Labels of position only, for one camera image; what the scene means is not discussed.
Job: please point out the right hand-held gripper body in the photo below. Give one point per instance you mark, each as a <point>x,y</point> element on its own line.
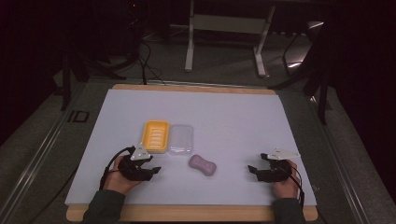
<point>275,172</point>

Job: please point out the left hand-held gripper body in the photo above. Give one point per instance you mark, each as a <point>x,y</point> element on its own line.
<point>134,169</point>

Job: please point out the person's right hand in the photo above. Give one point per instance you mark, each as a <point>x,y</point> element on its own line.
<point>287,186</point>

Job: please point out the person's left hand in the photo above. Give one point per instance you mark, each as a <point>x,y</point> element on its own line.
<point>118,180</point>

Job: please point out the yellow soap dish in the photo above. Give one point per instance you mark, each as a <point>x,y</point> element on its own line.
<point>155,136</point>

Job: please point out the clear plastic lid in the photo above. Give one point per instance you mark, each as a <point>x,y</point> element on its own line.
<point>181,140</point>

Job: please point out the purple soap bar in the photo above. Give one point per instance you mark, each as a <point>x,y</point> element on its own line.
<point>202,165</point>

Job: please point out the white foam mat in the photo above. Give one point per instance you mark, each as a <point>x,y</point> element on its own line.
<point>218,112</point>

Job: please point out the dark chair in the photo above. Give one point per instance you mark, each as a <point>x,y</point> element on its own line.
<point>314,71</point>

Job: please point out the black stand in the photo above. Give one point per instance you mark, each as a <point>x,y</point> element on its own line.
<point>66,81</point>

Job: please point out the metal floor rail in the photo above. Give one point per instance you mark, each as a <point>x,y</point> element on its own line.
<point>341,165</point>
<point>34,168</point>

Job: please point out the black floor bracket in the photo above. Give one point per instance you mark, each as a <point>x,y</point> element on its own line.
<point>78,116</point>

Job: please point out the white desk frame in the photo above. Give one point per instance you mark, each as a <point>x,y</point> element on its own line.
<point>229,24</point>

